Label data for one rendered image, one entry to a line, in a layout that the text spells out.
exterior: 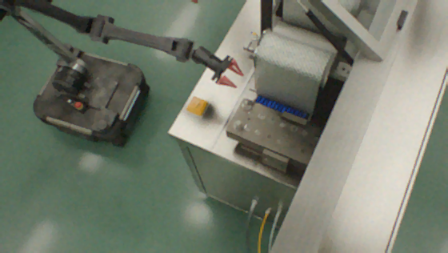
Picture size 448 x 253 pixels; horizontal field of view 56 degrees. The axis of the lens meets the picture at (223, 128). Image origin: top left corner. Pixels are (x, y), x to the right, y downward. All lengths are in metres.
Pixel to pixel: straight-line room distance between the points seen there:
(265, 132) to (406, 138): 0.59
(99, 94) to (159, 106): 0.42
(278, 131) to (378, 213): 0.62
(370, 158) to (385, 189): 0.09
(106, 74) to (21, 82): 0.78
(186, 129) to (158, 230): 0.98
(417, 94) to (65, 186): 2.21
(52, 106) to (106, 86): 0.36
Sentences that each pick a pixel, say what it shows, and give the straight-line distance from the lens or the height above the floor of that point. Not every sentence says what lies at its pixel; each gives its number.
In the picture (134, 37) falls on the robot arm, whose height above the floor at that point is 1.21.
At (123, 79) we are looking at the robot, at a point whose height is 0.24.
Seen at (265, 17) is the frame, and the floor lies 1.07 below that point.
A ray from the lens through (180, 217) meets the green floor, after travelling 2.60.
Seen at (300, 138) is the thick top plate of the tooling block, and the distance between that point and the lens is 1.60.
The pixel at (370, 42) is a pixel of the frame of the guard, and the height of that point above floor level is 1.70.
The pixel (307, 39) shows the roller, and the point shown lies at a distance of 1.58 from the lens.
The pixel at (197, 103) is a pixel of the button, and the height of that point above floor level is 0.92.
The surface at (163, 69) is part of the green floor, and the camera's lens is 3.07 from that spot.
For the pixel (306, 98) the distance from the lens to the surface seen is 1.56.
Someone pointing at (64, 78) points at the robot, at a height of 0.41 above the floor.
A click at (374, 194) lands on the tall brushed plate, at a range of 1.13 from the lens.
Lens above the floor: 2.48
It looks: 64 degrees down
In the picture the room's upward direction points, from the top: 11 degrees counter-clockwise
